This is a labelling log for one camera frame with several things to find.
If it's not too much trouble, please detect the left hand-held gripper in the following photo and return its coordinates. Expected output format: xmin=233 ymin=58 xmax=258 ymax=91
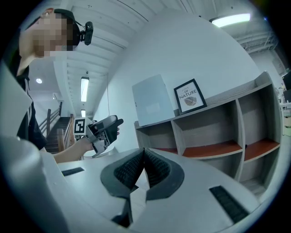
xmin=74 ymin=115 xmax=125 ymax=158

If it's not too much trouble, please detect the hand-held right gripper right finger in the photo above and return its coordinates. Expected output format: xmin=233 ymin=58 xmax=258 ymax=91
xmin=130 ymin=147 xmax=261 ymax=233

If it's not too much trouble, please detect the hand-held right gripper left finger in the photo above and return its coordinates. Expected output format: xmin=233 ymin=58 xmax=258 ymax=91
xmin=42 ymin=147 xmax=146 ymax=233

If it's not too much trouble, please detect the gray board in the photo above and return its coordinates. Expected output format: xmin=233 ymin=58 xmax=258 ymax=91
xmin=131 ymin=74 xmax=176 ymax=127

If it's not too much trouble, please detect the gray wooden shelf unit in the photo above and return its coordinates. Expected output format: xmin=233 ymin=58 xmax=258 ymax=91
xmin=134 ymin=71 xmax=284 ymax=199

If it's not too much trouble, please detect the person's left forearm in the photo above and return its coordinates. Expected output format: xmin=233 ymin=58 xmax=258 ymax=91
xmin=54 ymin=136 xmax=94 ymax=164

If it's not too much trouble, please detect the grey wood-grain table top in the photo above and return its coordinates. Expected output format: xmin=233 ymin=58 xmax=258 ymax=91
xmin=240 ymin=176 xmax=271 ymax=201

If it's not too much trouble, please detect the black computer monitor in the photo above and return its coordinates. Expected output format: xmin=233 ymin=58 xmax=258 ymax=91
xmin=281 ymin=72 xmax=291 ymax=91

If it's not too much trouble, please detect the wooden staircase railing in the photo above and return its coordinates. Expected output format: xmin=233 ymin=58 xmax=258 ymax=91
xmin=38 ymin=101 xmax=77 ymax=157

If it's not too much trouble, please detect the person's black clothing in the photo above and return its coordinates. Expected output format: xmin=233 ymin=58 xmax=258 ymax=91
xmin=6 ymin=52 xmax=49 ymax=151

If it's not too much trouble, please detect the black framed leaf picture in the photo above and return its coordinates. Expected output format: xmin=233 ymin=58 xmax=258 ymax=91
xmin=173 ymin=78 xmax=208 ymax=116

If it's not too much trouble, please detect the person's head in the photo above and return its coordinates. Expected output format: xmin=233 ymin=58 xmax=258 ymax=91
xmin=18 ymin=8 xmax=80 ymax=78

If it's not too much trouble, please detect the black head-mounted camera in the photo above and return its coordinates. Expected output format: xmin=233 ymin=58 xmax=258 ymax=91
xmin=53 ymin=8 xmax=94 ymax=46

